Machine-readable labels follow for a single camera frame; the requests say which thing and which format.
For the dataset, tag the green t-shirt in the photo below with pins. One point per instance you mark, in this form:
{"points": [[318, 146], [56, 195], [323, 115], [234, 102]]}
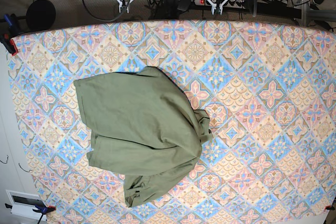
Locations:
{"points": [[143, 127]]}

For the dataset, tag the white power strip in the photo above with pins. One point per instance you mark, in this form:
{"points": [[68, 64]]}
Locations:
{"points": [[206, 3]]}

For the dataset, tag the black round stool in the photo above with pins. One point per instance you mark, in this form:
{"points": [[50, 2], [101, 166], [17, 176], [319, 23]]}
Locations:
{"points": [[40, 15]]}

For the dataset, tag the patterned tablecloth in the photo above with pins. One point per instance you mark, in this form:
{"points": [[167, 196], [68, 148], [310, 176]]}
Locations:
{"points": [[268, 89]]}

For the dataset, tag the blue clamp bottom left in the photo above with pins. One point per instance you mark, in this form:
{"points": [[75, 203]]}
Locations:
{"points": [[42, 209]]}

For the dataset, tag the orange clamp bottom right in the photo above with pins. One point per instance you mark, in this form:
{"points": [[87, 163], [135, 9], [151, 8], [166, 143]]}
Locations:
{"points": [[330, 208]]}

